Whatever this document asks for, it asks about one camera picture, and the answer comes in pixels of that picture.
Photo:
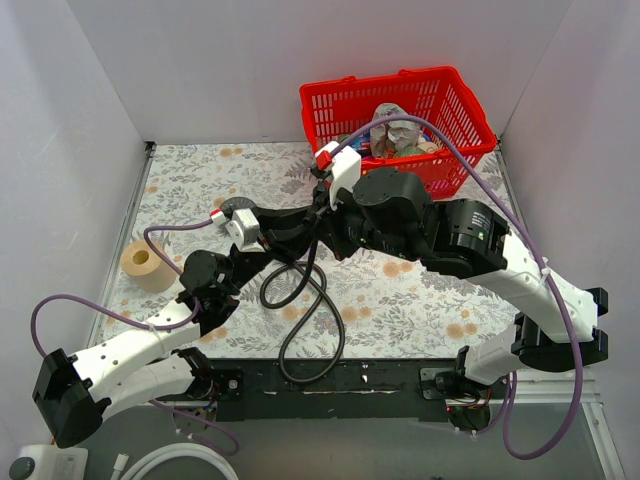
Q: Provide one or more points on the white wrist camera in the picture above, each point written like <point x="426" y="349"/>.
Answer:
<point x="243" y="228"/>
<point x="344" y="169"/>

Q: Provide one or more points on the white box with grey button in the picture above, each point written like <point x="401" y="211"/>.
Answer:
<point x="49" y="462"/>

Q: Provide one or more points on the aluminium rail frame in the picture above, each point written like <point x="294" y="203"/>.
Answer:
<point x="369" y="419"/>

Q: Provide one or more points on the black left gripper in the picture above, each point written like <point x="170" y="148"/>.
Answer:
<point x="264" y="238"/>

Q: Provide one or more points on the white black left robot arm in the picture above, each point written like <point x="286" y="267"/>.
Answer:
<point x="75" y="393"/>

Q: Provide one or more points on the green round item in basket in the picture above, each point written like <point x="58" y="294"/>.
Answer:
<point x="409" y="151"/>

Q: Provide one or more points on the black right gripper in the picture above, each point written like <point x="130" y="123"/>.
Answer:
<point x="325" y="215"/>

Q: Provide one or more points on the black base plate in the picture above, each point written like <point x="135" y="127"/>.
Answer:
<point x="254" y="389"/>

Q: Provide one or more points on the beige tape roll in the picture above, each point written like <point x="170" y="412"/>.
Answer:
<point x="146" y="269"/>

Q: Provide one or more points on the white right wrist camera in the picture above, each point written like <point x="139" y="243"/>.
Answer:
<point x="344" y="169"/>

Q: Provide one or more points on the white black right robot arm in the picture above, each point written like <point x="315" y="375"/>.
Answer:
<point x="391" y="212"/>

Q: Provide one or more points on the grey shower head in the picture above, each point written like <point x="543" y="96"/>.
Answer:
<point x="236" y="203"/>

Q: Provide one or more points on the white round item in basket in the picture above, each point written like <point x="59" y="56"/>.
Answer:
<point x="428" y="147"/>

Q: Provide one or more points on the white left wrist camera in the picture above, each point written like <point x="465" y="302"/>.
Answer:
<point x="243" y="228"/>

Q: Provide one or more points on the red plastic basket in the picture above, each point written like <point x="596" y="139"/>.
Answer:
<point x="333" y="109"/>

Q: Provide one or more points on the floral table mat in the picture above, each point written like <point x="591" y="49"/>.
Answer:
<point x="384" y="307"/>

